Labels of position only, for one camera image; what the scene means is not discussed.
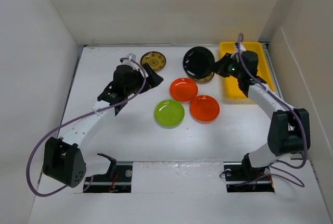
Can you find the orange plate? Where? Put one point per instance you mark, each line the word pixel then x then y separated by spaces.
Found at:
pixel 204 108
pixel 183 89

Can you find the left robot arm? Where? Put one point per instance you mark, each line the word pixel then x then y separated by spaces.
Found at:
pixel 63 159

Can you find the orange plate lower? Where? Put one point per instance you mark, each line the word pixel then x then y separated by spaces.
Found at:
pixel 204 108

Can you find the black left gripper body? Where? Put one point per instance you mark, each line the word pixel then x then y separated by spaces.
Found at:
pixel 137 79

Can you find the orange plate upper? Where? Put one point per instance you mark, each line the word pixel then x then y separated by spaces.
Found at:
pixel 183 89

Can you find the yellow patterned plate left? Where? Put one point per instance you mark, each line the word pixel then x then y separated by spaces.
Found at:
pixel 156 60

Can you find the yellow patterned plate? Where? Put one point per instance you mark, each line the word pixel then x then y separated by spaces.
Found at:
pixel 205 80
pixel 156 60

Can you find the green plate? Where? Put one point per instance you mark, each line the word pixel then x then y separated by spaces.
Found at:
pixel 169 113

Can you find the yellow plastic bin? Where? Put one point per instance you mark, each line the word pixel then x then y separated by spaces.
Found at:
pixel 230 84

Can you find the black plate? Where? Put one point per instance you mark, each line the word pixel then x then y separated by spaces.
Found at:
pixel 198 62

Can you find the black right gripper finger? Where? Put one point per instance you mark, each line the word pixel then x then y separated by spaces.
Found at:
pixel 220 72
pixel 222 63

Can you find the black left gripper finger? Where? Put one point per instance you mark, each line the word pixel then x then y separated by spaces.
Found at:
pixel 153 79
pixel 147 87

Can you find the yellow patterned plate right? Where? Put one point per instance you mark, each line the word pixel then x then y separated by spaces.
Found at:
pixel 205 80

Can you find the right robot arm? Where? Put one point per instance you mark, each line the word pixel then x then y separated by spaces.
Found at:
pixel 289 130

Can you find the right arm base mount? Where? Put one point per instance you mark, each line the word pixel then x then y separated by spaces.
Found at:
pixel 240 177

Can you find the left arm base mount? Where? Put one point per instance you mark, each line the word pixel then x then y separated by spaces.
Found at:
pixel 117 178

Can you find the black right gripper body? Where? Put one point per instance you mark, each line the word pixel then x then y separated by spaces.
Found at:
pixel 232 68

